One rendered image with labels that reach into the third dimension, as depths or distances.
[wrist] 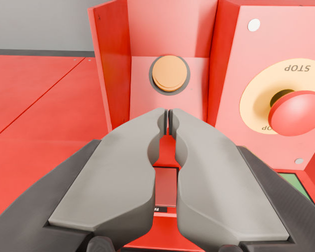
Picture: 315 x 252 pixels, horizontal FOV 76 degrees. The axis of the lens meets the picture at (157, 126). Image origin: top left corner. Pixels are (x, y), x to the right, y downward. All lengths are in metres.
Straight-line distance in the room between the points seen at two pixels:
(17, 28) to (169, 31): 0.99
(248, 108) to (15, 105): 0.56
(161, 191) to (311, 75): 0.16
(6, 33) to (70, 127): 0.80
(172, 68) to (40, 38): 0.95
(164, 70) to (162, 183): 0.12
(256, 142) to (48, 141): 0.38
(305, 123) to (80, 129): 0.40
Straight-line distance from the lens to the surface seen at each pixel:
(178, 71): 0.23
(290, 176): 0.26
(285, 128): 0.18
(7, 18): 1.18
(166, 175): 0.22
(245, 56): 0.18
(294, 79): 0.20
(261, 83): 0.19
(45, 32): 1.11
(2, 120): 0.59
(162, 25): 0.24
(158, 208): 0.20
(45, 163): 0.41
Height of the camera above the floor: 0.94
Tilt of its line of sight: 54 degrees down
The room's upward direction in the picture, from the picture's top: 174 degrees counter-clockwise
